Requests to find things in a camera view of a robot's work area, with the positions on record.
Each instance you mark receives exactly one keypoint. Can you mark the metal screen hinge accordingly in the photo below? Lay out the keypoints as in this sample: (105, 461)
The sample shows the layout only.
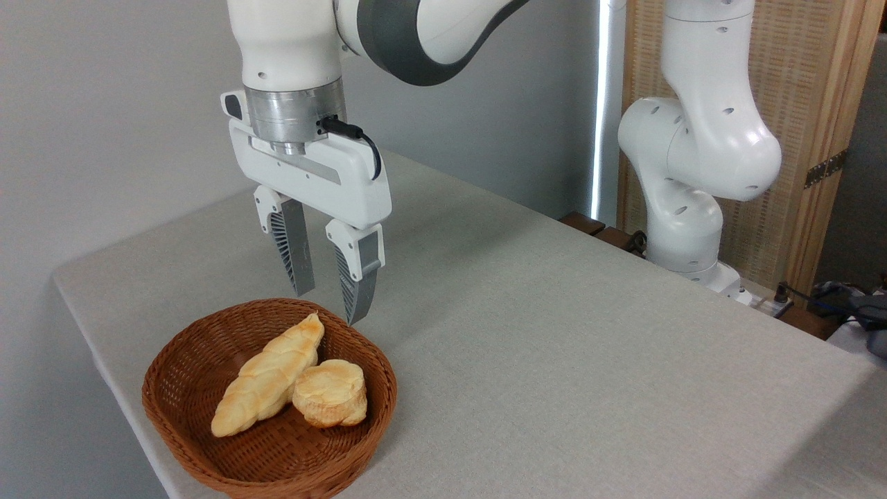
(824, 168)

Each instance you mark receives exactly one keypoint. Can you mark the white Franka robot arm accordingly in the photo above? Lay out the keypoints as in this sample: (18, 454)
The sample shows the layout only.
(707, 138)

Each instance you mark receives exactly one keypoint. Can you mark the brown wicker basket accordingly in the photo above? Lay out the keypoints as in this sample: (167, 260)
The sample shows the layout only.
(277, 457)

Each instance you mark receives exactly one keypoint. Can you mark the brown wooden block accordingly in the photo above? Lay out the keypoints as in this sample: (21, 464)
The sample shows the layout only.
(807, 322)
(613, 238)
(582, 222)

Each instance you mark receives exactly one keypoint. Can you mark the black power plug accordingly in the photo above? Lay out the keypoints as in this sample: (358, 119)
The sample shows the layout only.
(782, 292)

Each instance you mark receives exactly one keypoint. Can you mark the round bread bun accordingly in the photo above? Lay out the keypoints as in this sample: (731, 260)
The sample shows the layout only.
(331, 394)

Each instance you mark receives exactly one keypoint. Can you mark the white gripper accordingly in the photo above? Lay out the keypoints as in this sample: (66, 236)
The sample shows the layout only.
(312, 177)

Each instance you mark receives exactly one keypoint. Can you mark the white power strip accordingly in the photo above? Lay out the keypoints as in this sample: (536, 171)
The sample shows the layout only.
(759, 303)

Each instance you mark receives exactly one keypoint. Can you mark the long braided bread loaf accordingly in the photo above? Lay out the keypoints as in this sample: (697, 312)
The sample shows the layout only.
(263, 381)

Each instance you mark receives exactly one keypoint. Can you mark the wooden woven folding screen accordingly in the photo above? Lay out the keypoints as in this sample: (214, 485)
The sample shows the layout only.
(804, 69)

